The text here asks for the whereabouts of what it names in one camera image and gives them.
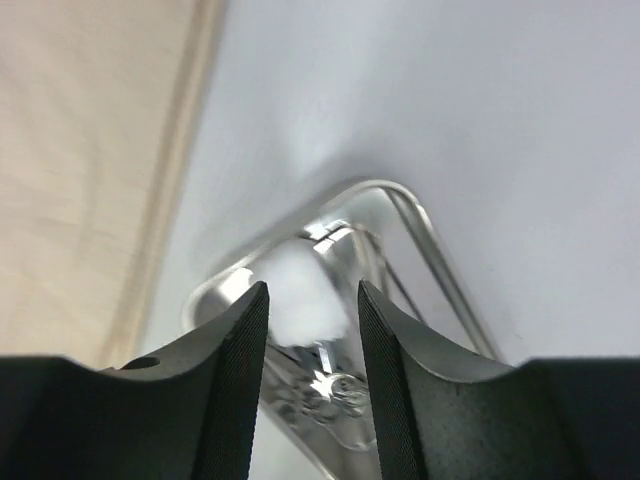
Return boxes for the steel surgical scissors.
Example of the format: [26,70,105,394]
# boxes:
[276,339,370,425]

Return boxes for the stainless steel tray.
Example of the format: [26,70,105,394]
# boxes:
[182,180,498,479]

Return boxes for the beige cloth mat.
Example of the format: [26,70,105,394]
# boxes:
[1,1,225,367]

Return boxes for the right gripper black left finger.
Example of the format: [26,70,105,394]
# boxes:
[1,282,269,479]

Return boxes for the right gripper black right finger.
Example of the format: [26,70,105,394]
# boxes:
[358,281,639,479]

